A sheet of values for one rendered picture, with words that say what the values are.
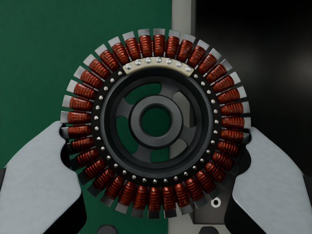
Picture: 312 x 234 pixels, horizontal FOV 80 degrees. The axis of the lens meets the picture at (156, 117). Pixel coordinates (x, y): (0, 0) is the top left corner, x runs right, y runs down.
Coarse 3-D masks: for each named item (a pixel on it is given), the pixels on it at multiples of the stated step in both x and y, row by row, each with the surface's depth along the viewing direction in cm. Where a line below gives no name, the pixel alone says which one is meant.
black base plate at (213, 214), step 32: (192, 0) 19; (224, 0) 17; (256, 0) 17; (288, 0) 17; (192, 32) 18; (224, 32) 17; (256, 32) 17; (288, 32) 17; (256, 64) 17; (288, 64) 17; (256, 96) 17; (288, 96) 17; (256, 128) 17; (288, 128) 17; (224, 192) 17; (224, 224) 17
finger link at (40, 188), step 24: (48, 144) 9; (24, 168) 8; (48, 168) 8; (0, 192) 7; (24, 192) 7; (48, 192) 7; (72, 192) 7; (0, 216) 6; (24, 216) 6; (48, 216) 6; (72, 216) 7
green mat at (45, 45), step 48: (0, 0) 19; (48, 0) 19; (96, 0) 19; (144, 0) 19; (0, 48) 18; (48, 48) 19; (96, 48) 19; (0, 96) 18; (48, 96) 18; (144, 96) 19; (0, 144) 18
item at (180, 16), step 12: (180, 0) 19; (180, 12) 19; (180, 24) 19; (180, 36) 19; (180, 96) 19; (180, 108) 19; (180, 144) 19; (180, 216) 19; (168, 228) 19; (180, 228) 19; (192, 228) 19; (216, 228) 19
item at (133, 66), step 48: (144, 48) 11; (96, 96) 11; (192, 96) 13; (240, 96) 11; (96, 144) 11; (144, 144) 12; (192, 144) 13; (96, 192) 11; (144, 192) 10; (192, 192) 10
